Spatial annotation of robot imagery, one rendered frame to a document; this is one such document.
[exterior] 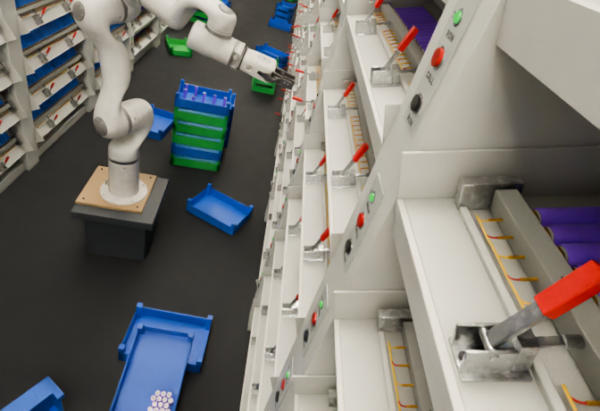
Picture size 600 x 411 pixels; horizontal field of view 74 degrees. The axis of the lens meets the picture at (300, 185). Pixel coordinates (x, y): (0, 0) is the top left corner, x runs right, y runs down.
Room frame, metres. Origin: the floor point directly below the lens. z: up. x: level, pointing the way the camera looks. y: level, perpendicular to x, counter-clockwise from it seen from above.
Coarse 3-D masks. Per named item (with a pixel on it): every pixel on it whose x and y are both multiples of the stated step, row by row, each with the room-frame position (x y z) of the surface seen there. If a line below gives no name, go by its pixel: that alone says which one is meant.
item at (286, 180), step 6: (288, 132) 1.69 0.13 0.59; (294, 132) 1.69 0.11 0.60; (288, 138) 1.69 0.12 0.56; (288, 144) 1.65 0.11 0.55; (288, 150) 1.60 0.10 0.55; (288, 156) 1.53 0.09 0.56; (288, 162) 1.50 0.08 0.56; (288, 168) 1.45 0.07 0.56; (288, 174) 1.40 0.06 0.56; (282, 180) 1.35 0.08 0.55; (288, 180) 1.36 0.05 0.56; (282, 186) 1.32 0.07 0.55; (282, 192) 1.26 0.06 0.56; (282, 198) 1.24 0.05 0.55; (282, 204) 1.20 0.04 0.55
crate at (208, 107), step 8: (184, 80) 2.11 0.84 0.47; (192, 88) 2.13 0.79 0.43; (200, 88) 2.14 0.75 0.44; (208, 88) 2.16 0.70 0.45; (176, 96) 1.93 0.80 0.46; (200, 96) 2.12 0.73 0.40; (208, 96) 2.15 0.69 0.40; (216, 96) 2.17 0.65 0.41; (176, 104) 1.93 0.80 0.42; (184, 104) 1.94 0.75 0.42; (192, 104) 1.95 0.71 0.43; (200, 104) 1.96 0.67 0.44; (208, 104) 1.97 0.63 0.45; (216, 104) 2.10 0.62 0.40; (208, 112) 1.97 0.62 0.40; (216, 112) 1.99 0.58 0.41; (224, 112) 2.00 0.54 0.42
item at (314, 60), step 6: (318, 54) 1.70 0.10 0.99; (312, 60) 1.69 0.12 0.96; (318, 60) 1.70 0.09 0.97; (312, 66) 1.69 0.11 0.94; (312, 84) 1.49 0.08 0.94; (318, 84) 1.49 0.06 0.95; (306, 90) 1.43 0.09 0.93; (312, 90) 1.43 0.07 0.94; (306, 96) 1.37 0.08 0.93; (312, 96) 1.37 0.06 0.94; (306, 108) 1.27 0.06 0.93; (306, 114) 1.22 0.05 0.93; (306, 120) 1.09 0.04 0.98; (306, 126) 1.10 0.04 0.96
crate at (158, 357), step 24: (144, 336) 0.79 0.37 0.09; (168, 336) 0.81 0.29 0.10; (192, 336) 0.80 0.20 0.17; (144, 360) 0.72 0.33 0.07; (168, 360) 0.74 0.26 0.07; (120, 384) 0.61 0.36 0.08; (144, 384) 0.65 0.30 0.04; (168, 384) 0.67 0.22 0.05; (120, 408) 0.56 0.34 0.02; (144, 408) 0.59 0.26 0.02
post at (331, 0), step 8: (328, 0) 1.70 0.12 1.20; (336, 0) 1.70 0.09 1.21; (320, 24) 1.69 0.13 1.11; (320, 32) 1.70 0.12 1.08; (320, 40) 1.70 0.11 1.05; (312, 48) 1.69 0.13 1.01; (320, 48) 1.70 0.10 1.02; (304, 80) 1.69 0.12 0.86; (304, 88) 1.70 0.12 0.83; (288, 128) 1.77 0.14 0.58; (280, 160) 1.71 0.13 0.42; (264, 216) 1.73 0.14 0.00
